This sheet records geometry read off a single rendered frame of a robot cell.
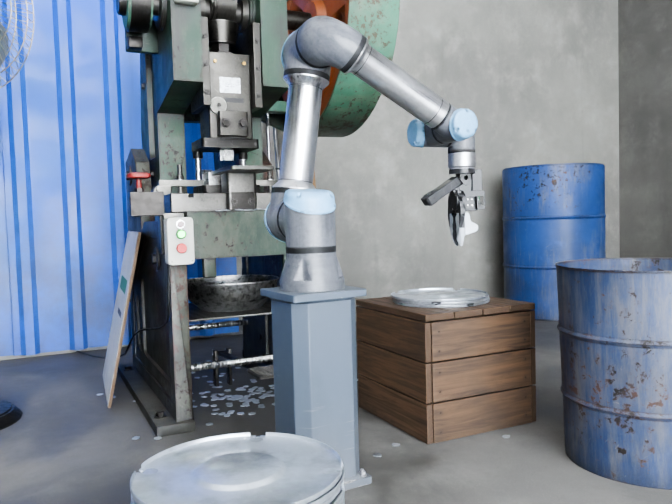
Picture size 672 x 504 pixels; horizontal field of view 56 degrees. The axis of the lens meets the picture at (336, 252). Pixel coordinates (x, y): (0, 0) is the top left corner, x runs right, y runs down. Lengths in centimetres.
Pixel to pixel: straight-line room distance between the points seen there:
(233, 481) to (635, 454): 99
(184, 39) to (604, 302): 145
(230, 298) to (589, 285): 112
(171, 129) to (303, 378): 126
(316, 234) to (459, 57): 297
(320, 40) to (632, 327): 94
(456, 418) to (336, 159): 219
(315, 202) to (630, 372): 79
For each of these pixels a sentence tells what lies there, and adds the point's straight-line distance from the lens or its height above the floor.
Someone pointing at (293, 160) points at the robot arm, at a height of 76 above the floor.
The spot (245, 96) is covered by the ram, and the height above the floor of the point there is 103.
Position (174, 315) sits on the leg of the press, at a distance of 191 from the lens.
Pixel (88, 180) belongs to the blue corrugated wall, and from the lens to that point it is 329.
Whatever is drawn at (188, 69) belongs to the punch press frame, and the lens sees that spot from 213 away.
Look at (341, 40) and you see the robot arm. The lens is 151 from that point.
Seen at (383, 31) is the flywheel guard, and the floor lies 120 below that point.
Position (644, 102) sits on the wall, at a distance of 505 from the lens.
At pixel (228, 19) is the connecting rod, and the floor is 129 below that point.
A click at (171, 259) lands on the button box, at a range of 184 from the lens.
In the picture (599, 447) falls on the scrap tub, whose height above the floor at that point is 7.
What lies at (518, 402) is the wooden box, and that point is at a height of 7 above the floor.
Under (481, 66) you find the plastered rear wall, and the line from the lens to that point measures 435.
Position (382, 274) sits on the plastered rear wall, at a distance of 382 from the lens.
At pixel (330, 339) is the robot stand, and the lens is 141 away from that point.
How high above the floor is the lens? 61
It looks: 3 degrees down
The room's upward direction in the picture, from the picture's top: 2 degrees counter-clockwise
